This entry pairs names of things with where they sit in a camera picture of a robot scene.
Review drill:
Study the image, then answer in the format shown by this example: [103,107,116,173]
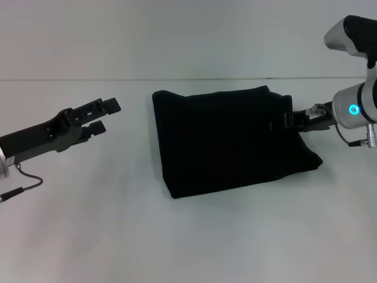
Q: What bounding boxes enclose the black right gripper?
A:
[282,101,337,133]

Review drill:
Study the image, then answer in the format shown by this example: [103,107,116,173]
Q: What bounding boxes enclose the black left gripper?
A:
[0,97,123,164]

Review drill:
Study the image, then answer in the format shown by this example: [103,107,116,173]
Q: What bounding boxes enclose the black t-shirt with FREE print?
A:
[151,85,324,200]

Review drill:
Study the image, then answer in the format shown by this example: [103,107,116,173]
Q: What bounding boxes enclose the right arm cable with plug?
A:
[306,103,377,151]

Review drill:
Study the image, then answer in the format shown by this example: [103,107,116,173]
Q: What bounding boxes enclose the dark left arm cable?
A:
[0,163,45,204]

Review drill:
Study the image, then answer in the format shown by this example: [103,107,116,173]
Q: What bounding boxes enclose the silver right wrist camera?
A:
[323,15,377,69]

